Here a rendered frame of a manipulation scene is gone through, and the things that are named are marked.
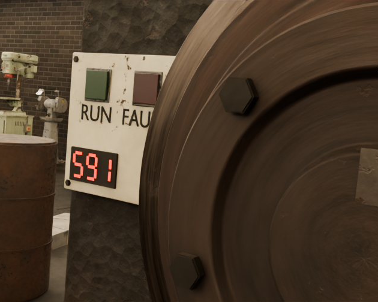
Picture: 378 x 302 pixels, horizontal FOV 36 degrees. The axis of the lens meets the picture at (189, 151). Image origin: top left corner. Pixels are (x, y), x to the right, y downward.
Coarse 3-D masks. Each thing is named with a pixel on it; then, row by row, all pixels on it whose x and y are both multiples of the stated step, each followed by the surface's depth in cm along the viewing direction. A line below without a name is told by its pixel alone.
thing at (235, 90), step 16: (240, 80) 35; (224, 96) 36; (240, 96) 35; (256, 96) 35; (240, 112) 35; (176, 256) 38; (192, 256) 38; (176, 272) 38; (192, 272) 38; (192, 288) 38
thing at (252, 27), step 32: (256, 0) 43; (288, 0) 41; (320, 0) 38; (352, 0) 37; (224, 32) 44; (256, 32) 43; (224, 64) 44; (192, 96) 46; (160, 192) 48; (160, 224) 48
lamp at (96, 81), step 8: (88, 72) 73; (96, 72) 72; (104, 72) 71; (88, 80) 73; (96, 80) 72; (104, 80) 71; (88, 88) 73; (96, 88) 72; (104, 88) 71; (88, 96) 73; (96, 96) 72; (104, 96) 71
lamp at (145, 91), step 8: (136, 80) 68; (144, 80) 68; (152, 80) 67; (136, 88) 68; (144, 88) 68; (152, 88) 67; (136, 96) 68; (144, 96) 68; (152, 96) 67; (152, 104) 67
